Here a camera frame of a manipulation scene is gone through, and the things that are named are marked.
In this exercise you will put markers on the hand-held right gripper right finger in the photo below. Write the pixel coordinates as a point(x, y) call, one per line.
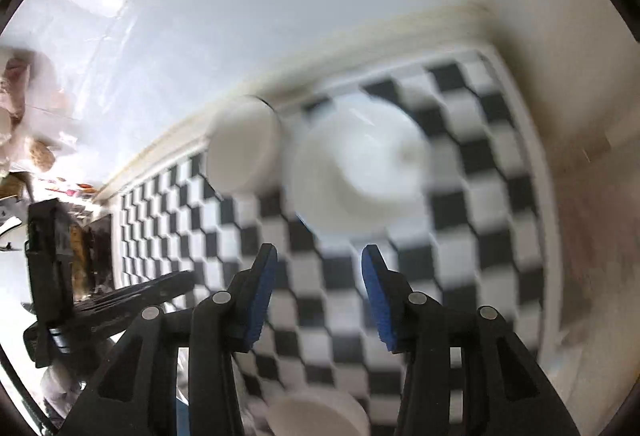
point(377, 296)

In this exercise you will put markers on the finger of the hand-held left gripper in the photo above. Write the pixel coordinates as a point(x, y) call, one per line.
point(150, 288)

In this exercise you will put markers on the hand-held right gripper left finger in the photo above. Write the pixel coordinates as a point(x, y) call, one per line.
point(262, 286)

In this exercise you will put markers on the white bowl with blue flowers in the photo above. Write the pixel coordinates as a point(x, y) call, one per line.
point(350, 181)

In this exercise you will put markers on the white bowl with red flowers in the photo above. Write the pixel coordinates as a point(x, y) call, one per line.
point(315, 413)

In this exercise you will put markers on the white bowl with dark rim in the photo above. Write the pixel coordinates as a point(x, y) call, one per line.
point(240, 146)

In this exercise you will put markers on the black and white checkered tablecloth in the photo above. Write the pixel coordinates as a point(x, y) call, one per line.
point(475, 216)

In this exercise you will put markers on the small clear plastic bag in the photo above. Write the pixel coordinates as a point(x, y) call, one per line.
point(20, 71)

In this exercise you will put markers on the row of colourful wall ornaments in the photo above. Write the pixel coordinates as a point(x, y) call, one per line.
point(70, 186)

